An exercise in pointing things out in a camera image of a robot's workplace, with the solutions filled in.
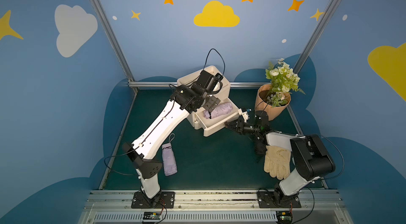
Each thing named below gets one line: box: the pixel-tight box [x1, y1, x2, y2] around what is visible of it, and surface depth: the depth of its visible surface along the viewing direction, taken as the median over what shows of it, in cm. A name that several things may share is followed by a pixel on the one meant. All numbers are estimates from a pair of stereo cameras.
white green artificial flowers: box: [265, 58, 307, 108], surface depth 90 cm
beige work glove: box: [263, 145, 292, 181], surface depth 88 cm
